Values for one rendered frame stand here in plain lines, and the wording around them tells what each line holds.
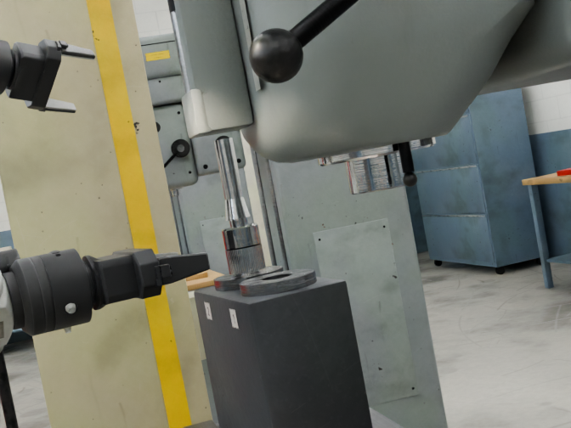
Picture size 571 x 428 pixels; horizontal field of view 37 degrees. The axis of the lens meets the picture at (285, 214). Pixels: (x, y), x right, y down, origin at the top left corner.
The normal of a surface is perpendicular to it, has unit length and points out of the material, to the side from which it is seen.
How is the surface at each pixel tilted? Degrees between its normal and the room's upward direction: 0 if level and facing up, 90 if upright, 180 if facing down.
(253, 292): 90
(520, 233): 90
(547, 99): 90
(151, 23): 90
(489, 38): 124
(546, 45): 99
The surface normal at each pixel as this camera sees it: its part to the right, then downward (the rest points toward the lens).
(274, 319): 0.37, -0.02
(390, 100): 0.33, 0.53
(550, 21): -0.95, 0.19
